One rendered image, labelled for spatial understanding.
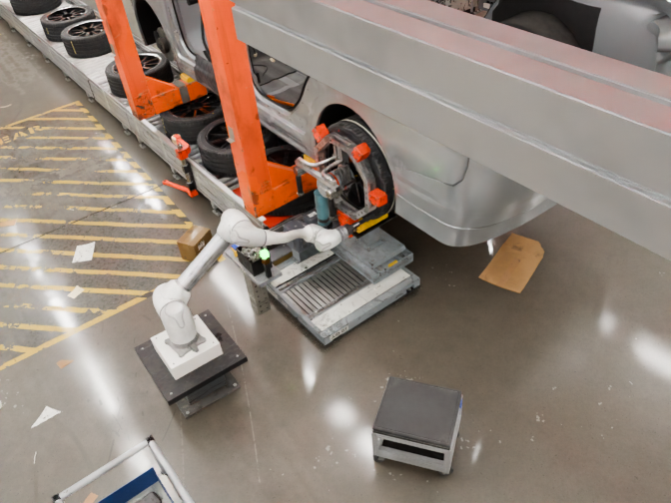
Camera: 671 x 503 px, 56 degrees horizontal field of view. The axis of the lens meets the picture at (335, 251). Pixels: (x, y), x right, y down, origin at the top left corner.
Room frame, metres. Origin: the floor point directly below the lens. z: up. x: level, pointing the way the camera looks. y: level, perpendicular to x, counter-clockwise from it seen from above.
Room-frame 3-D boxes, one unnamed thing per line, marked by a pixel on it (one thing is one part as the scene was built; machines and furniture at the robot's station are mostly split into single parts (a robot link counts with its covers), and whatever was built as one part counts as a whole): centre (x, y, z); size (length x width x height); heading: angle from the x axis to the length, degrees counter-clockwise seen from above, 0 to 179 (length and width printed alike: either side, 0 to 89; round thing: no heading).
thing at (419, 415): (1.90, -0.33, 0.17); 0.43 x 0.36 x 0.34; 67
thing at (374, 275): (3.40, -0.25, 0.13); 0.50 x 0.36 x 0.10; 33
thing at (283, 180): (3.71, 0.20, 0.69); 0.52 x 0.17 x 0.35; 123
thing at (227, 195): (4.60, 1.14, 0.28); 2.47 x 0.09 x 0.22; 33
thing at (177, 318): (2.50, 0.92, 0.56); 0.18 x 0.16 x 0.22; 26
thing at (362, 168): (3.31, -0.11, 0.85); 0.54 x 0.07 x 0.54; 33
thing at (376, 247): (3.40, -0.25, 0.32); 0.40 x 0.30 x 0.28; 33
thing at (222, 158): (4.67, 0.71, 0.39); 0.66 x 0.66 x 0.24
